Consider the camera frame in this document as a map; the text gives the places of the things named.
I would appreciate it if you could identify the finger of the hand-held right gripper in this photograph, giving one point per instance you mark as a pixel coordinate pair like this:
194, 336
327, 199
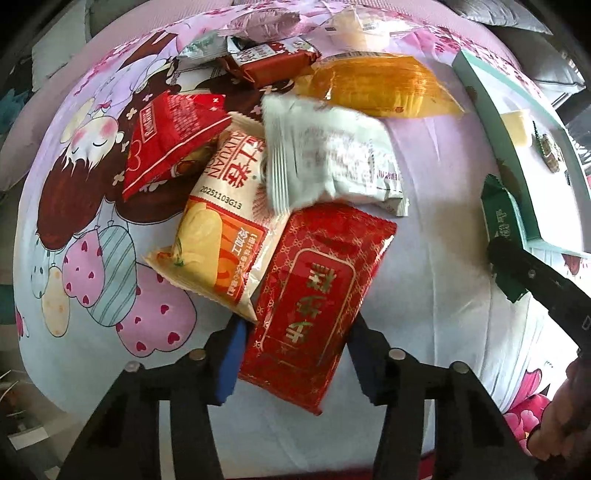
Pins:
535, 272

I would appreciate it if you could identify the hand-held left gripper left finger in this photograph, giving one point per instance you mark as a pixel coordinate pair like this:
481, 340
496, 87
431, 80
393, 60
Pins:
228, 364

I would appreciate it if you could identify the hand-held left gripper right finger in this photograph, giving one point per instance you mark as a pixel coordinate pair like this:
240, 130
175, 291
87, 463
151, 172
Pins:
364, 364

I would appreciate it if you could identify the dark green snack packet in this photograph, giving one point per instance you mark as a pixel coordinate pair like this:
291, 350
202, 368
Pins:
501, 217

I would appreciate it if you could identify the red gold-patterned snack packet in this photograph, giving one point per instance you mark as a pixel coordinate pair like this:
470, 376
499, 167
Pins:
314, 295

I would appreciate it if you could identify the cream and orange snack packet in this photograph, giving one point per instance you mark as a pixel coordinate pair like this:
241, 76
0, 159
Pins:
217, 240

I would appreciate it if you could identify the teal cardboard box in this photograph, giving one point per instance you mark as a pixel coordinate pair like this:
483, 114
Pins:
489, 87

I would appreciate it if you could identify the pale white-green snack packet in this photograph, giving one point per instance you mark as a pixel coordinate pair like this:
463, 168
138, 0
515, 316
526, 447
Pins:
332, 152

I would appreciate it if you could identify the red triangular snack packet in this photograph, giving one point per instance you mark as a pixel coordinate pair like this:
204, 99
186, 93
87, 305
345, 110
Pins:
166, 134

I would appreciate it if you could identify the yellow-orange clear snack packet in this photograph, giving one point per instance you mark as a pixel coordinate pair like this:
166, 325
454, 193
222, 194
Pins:
378, 83

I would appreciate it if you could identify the person's right hand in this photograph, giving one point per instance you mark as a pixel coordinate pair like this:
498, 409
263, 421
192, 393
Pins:
558, 415

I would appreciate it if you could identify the printed pink cartoon blanket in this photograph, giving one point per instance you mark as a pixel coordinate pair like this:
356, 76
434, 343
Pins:
438, 277

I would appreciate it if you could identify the grey pillow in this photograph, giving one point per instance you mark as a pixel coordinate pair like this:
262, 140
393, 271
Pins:
498, 14

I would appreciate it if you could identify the pink sofa cover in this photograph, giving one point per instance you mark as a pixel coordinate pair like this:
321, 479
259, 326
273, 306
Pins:
23, 152

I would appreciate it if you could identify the brown and white snack packet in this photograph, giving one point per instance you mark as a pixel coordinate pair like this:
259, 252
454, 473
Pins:
272, 62

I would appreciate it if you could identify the round yellow cake clear wrapper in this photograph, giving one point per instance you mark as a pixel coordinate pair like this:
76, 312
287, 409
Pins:
351, 25

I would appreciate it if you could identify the small pale green snack packet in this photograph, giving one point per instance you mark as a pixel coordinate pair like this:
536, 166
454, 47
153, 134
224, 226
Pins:
203, 46

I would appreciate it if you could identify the pink snack packet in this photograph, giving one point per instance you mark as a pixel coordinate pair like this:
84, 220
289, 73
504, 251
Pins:
263, 23

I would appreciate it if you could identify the white pillow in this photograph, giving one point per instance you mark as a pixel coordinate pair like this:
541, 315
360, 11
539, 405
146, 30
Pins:
57, 55

